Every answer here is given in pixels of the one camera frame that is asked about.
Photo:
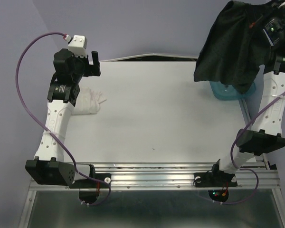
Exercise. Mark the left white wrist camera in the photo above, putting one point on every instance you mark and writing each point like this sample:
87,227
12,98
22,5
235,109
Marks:
77,46

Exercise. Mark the black skirt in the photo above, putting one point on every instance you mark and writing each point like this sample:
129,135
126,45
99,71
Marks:
236,46

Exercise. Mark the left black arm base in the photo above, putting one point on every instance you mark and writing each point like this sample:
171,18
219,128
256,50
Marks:
95,183

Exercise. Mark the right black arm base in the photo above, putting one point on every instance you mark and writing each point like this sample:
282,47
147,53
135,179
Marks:
217,180

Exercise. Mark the white pleated skirt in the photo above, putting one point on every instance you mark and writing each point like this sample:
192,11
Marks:
88,102

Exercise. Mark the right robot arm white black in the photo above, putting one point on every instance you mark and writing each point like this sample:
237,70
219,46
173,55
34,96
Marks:
263,134

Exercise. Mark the teal plastic basket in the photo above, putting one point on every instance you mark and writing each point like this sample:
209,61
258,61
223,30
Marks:
228,92

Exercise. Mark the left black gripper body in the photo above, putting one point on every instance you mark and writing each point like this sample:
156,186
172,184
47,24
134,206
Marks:
82,64

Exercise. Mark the aluminium rail frame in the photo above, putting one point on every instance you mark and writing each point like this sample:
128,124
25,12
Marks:
154,134

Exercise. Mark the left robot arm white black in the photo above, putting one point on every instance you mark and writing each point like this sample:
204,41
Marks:
48,166

